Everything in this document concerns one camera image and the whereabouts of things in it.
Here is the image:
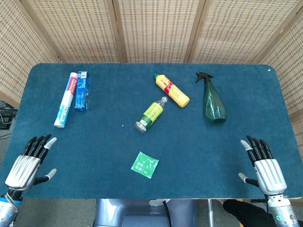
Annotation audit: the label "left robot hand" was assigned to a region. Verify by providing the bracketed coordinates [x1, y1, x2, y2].
[4, 134, 58, 192]

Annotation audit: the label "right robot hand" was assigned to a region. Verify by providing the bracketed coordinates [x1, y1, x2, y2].
[238, 135, 288, 196]

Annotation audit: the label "white and teal plastic-wrap roll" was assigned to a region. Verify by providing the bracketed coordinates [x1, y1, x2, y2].
[53, 72, 79, 129]

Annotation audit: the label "green sachet packet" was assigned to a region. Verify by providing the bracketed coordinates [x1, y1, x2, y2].
[130, 151, 160, 179]

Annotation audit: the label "metal table leg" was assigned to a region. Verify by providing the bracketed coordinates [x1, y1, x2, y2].
[207, 199, 214, 227]

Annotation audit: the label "green spray bottle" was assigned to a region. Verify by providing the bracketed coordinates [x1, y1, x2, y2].
[195, 71, 228, 126]

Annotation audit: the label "blue carton box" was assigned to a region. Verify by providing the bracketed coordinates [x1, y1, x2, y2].
[74, 70, 91, 113]

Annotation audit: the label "blue table mat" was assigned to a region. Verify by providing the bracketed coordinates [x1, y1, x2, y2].
[0, 62, 303, 200]

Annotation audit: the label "grey robot torso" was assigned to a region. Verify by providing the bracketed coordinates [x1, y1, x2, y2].
[92, 198, 197, 227]

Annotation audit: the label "yellow bottle with red label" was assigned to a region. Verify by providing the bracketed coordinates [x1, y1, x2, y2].
[153, 73, 190, 108]

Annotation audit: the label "clear bottle with green label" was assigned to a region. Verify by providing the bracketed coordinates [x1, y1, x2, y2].
[134, 96, 169, 134]

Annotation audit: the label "woven folding screen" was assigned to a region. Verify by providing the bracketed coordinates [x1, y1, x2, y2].
[0, 0, 303, 152]

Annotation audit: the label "black cables on floor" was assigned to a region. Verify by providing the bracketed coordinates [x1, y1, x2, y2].
[0, 99, 18, 130]

